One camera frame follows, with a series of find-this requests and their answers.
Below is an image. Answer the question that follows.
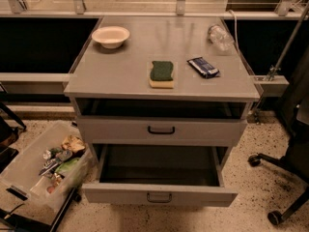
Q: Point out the grey drawer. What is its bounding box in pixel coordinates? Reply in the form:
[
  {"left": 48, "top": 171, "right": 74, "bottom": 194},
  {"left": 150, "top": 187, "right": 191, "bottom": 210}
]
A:
[
  {"left": 83, "top": 145, "right": 238, "bottom": 207},
  {"left": 76, "top": 116, "right": 247, "bottom": 146}
]

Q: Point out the grey drawer cabinet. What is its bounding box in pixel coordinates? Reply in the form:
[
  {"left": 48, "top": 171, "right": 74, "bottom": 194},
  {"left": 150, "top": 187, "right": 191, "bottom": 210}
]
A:
[{"left": 65, "top": 16, "right": 259, "bottom": 207}]

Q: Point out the grey top drawer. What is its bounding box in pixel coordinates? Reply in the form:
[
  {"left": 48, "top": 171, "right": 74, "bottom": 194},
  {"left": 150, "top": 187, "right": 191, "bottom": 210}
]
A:
[{"left": 76, "top": 116, "right": 247, "bottom": 146}]

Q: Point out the green yellow sponge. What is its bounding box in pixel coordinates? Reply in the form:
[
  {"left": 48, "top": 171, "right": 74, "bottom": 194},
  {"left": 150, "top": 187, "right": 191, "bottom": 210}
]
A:
[{"left": 149, "top": 61, "right": 174, "bottom": 89}]

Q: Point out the white bowl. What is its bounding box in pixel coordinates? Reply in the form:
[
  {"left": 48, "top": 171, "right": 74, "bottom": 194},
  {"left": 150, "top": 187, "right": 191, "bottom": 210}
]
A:
[{"left": 92, "top": 26, "right": 130, "bottom": 49}]

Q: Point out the crumpled tan bag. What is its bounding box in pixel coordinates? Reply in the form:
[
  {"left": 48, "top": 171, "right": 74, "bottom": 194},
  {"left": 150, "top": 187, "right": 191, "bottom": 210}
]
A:
[{"left": 61, "top": 135, "right": 86, "bottom": 153}]

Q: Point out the clear plastic bottle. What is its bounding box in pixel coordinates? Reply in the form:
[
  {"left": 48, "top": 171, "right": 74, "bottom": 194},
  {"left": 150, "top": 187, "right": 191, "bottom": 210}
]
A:
[{"left": 208, "top": 24, "right": 234, "bottom": 51}]

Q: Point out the green chip bag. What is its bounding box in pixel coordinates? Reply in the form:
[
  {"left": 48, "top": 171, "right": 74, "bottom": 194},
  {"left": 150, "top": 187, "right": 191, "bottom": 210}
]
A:
[{"left": 55, "top": 158, "right": 79, "bottom": 177}]

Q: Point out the metal can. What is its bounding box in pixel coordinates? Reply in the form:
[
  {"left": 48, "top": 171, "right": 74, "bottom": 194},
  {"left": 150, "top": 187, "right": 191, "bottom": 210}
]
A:
[{"left": 42, "top": 147, "right": 62, "bottom": 160}]

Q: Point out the metal diagonal pole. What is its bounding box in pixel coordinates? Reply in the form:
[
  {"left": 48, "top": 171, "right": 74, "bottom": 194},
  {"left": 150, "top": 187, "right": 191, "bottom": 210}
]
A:
[{"left": 264, "top": 2, "right": 309, "bottom": 81}]

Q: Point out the clear plastic bin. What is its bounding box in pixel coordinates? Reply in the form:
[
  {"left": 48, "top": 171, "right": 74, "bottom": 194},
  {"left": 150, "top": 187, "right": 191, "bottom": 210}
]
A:
[{"left": 1, "top": 122, "right": 92, "bottom": 210}]

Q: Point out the black office chair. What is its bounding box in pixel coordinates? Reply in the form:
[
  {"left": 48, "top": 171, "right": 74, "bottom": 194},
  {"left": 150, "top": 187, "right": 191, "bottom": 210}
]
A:
[{"left": 248, "top": 49, "right": 309, "bottom": 225}]

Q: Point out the white cable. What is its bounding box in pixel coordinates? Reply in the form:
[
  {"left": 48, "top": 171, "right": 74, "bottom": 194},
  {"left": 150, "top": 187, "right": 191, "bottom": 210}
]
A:
[{"left": 227, "top": 9, "right": 240, "bottom": 54}]

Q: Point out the black cart frame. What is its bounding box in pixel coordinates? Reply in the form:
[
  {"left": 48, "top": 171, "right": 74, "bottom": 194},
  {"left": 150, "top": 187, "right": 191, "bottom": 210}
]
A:
[{"left": 0, "top": 188, "right": 81, "bottom": 232}]

